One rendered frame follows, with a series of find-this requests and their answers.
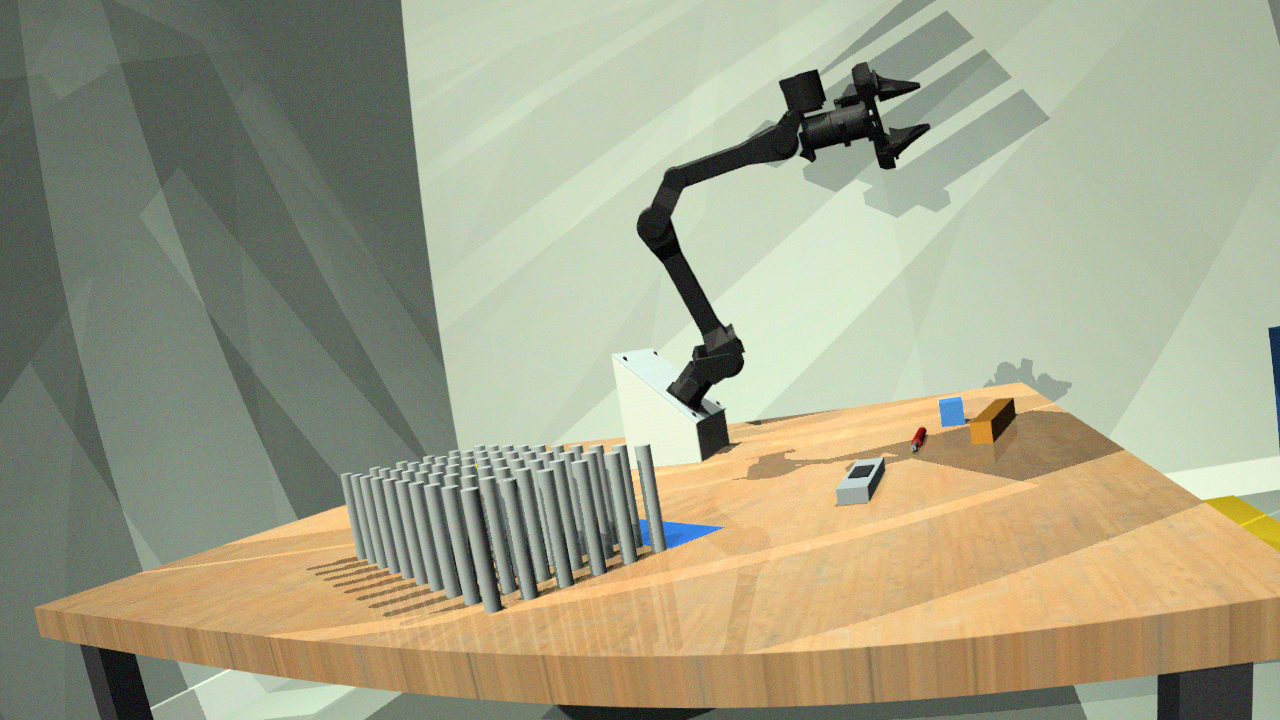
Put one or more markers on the blue flat strip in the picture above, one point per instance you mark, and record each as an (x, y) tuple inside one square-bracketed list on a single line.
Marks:
[(677, 534)]

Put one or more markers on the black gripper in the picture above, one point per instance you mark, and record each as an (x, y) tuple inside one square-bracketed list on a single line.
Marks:
[(854, 122)]

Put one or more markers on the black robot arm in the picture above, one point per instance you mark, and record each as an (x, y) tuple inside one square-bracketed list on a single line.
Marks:
[(720, 356)]

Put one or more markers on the light grey flat bar with dark inset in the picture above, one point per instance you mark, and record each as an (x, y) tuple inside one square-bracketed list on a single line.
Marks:
[(861, 482)]

